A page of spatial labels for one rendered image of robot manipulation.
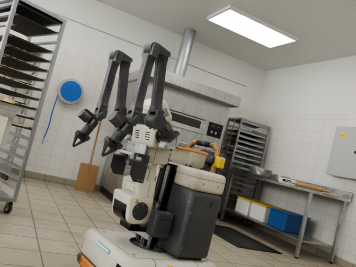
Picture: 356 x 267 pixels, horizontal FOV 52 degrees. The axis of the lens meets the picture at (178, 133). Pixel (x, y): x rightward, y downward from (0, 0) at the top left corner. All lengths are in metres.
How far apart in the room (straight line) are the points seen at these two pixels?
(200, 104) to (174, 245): 3.73
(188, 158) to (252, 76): 5.33
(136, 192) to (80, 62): 4.26
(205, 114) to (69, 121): 2.16
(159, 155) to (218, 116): 3.73
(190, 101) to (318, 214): 2.52
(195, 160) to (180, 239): 0.49
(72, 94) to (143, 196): 3.99
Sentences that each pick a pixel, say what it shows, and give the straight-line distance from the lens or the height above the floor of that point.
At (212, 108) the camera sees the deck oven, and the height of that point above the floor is 1.73.
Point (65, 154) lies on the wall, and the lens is 6.11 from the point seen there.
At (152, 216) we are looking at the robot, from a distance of 2.13.
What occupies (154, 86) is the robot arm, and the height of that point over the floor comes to 1.19.
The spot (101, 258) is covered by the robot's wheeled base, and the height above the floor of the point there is 0.19.
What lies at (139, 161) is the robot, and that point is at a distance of 2.06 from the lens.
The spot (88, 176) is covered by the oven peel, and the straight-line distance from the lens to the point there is 5.93.
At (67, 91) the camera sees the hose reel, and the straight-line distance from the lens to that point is 5.95.
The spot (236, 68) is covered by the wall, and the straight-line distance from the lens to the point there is 7.29.
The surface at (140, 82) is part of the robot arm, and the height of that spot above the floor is 1.17.
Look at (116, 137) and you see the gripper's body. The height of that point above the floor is 0.87.
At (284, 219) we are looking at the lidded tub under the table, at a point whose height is 0.40.
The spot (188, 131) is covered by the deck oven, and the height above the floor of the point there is 1.28.
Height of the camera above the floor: 0.84
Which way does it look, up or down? 4 degrees up
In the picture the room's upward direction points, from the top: 14 degrees clockwise
